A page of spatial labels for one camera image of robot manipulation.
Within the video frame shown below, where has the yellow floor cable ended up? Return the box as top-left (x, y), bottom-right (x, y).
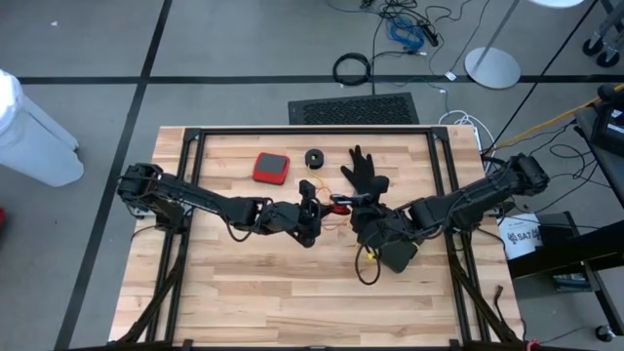
top-left (495, 83), bottom-right (624, 150)

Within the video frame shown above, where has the black cable with yellow tag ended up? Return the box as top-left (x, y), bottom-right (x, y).
top-left (354, 242), bottom-right (383, 287)

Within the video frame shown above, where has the black perforated floor mat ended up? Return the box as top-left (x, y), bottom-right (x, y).
top-left (288, 92), bottom-right (421, 126)

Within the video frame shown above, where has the black glove with red cuff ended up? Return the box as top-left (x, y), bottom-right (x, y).
top-left (339, 144), bottom-right (391, 197)

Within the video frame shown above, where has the black pouch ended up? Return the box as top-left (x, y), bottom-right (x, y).
top-left (382, 238), bottom-right (420, 274)

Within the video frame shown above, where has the red square case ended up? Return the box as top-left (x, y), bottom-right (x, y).
top-left (252, 151), bottom-right (292, 186)

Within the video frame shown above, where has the wheeled cart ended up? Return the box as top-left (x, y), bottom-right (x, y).
top-left (581, 0), bottom-right (624, 69)

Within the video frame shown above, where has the black equipment cart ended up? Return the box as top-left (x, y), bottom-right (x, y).
top-left (506, 83), bottom-right (624, 293)

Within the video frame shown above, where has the blue cable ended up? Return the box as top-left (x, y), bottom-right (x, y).
top-left (387, 17), bottom-right (426, 53)

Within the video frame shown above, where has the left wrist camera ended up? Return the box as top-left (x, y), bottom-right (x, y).
top-left (298, 178), bottom-right (318, 202)

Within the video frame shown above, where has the yellow cord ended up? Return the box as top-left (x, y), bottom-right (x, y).
top-left (311, 168), bottom-right (351, 233)

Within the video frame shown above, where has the black power strip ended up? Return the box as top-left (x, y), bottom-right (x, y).
top-left (418, 19), bottom-right (442, 49)

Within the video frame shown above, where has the white cable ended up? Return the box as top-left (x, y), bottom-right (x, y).
top-left (437, 109), bottom-right (496, 153)

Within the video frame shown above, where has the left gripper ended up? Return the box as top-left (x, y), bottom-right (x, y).
top-left (261, 202), bottom-right (337, 248)

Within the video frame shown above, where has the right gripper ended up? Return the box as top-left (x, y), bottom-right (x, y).
top-left (334, 193), bottom-right (418, 251)

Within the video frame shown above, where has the white trash bin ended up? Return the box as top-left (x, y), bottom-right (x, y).
top-left (0, 68), bottom-right (86, 188)

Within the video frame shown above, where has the black coiled cable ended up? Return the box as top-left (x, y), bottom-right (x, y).
top-left (331, 52), bottom-right (373, 88)

